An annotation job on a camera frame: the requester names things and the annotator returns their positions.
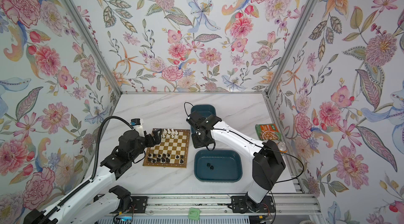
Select teal plastic bin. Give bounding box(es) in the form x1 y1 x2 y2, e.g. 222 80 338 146
190 104 217 118
194 149 243 183

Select orange soda can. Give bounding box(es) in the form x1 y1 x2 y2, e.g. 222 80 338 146
277 141 288 153

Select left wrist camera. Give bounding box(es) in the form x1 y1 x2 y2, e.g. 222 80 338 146
130 118 144 133

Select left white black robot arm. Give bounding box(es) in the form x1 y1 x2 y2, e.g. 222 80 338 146
24 116 163 224

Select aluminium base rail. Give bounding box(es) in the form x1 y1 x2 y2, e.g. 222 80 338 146
50 193 323 217

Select wooden chess board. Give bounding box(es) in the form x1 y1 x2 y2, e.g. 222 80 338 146
143 129 191 168

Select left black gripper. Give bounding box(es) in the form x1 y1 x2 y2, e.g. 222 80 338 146
129 127 163 163

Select near teal plastic bin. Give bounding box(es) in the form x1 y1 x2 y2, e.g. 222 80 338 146
194 149 243 183

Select white chess pieces on board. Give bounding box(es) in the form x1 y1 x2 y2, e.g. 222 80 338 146
162 129 179 139

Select black chess pieces in bin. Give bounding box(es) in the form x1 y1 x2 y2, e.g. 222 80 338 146
207 163 215 170

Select green snack packet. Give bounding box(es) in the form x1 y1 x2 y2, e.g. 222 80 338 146
255 124 282 141

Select far teal plastic bin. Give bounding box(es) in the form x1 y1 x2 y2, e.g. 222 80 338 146
190 104 217 118

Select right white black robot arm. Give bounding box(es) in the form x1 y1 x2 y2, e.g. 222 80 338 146
186 108 298 213

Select black chess pieces on board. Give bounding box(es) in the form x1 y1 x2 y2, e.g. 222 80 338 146
146 153 185 165

